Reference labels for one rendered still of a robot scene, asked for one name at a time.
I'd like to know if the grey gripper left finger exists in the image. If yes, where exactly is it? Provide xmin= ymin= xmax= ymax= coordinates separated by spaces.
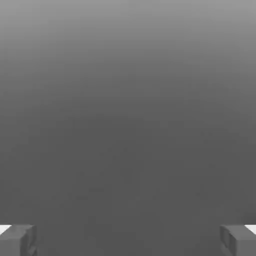
xmin=0 ymin=224 xmax=38 ymax=256

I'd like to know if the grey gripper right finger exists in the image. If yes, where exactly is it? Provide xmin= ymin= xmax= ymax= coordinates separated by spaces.
xmin=219 ymin=224 xmax=256 ymax=256

